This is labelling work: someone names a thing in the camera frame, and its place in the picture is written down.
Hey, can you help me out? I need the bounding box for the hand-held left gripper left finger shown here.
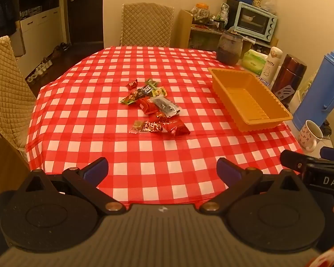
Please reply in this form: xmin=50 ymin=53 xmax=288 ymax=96
xmin=17 ymin=157 xmax=126 ymax=216

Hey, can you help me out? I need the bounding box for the red checkered tablecloth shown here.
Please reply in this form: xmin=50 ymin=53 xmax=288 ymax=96
xmin=25 ymin=46 xmax=304 ymax=204

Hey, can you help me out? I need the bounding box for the clear seaweed snack packet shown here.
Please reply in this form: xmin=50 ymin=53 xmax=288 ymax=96
xmin=152 ymin=96 xmax=181 ymax=117

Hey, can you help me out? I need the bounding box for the beige quilted chair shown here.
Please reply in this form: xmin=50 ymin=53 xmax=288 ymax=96
xmin=119 ymin=3 xmax=175 ymax=48
xmin=0 ymin=36 xmax=37 ymax=156

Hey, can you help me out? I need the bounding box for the grey phone stand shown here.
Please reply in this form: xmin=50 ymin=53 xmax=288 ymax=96
xmin=277 ymin=85 xmax=296 ymax=101

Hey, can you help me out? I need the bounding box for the row of shoes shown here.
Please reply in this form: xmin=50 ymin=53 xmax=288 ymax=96
xmin=26 ymin=42 xmax=72 ymax=84

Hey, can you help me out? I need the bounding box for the red and white long candy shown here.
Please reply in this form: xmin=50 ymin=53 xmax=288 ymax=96
xmin=142 ymin=121 xmax=165 ymax=134

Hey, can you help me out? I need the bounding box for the white cabinet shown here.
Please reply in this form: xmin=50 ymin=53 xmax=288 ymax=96
xmin=16 ymin=0 xmax=65 ymax=57

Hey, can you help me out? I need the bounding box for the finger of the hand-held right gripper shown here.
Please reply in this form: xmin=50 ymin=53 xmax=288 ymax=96
xmin=320 ymin=146 xmax=334 ymax=161
xmin=280 ymin=149 xmax=308 ymax=173

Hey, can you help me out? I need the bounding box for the dark glass jar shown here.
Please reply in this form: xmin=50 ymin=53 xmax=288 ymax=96
xmin=216 ymin=30 xmax=244 ymax=65

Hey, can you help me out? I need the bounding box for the orange plastic tray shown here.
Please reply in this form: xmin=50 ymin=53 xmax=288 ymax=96
xmin=208 ymin=67 xmax=293 ymax=133

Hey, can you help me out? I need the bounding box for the green foil bag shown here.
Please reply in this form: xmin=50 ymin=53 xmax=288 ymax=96
xmin=218 ymin=3 xmax=230 ymax=22

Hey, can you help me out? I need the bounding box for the brown metal flask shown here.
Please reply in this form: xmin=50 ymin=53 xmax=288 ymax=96
xmin=272 ymin=54 xmax=307 ymax=101

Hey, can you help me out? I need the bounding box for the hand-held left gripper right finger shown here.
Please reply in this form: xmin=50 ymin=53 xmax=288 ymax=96
xmin=199 ymin=158 xmax=309 ymax=214

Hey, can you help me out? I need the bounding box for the green and red snack packet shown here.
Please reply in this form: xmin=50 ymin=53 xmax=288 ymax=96
xmin=120 ymin=90 xmax=141 ymax=105

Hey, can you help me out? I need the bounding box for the blue and white small box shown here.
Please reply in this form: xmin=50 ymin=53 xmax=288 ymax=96
xmin=255 ymin=75 xmax=272 ymax=87

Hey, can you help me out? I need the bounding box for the white rabbit print bottle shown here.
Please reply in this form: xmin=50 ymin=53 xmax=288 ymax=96
xmin=260 ymin=46 xmax=284 ymax=82

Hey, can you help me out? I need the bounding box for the light blue toaster oven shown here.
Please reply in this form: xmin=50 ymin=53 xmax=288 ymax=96
xmin=236 ymin=2 xmax=278 ymax=42

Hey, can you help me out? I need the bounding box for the green tissue pack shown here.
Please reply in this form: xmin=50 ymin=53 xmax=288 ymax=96
xmin=242 ymin=49 xmax=268 ymax=74

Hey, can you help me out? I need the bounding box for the wooden shelf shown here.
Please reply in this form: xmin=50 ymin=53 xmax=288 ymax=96
xmin=177 ymin=9 xmax=279 ymax=54

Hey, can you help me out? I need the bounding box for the plastic jar with orange lid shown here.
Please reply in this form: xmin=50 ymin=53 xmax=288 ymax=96
xmin=192 ymin=3 xmax=211 ymax=24

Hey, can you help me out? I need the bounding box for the dark wooden door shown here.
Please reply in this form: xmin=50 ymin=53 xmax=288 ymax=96
xmin=63 ymin=0 xmax=104 ymax=44

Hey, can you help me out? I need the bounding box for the white patterned mug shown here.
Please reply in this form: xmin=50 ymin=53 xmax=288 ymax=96
xmin=298 ymin=120 xmax=324 ymax=152

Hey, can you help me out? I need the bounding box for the blue thermos jug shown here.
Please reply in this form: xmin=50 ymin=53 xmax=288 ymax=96
xmin=292 ymin=44 xmax=334 ymax=130

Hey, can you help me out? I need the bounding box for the clear golden candy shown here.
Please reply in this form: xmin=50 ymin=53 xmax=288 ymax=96
xmin=129 ymin=120 xmax=145 ymax=135

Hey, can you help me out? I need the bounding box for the black cable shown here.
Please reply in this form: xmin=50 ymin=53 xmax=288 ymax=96
xmin=322 ymin=120 xmax=334 ymax=137

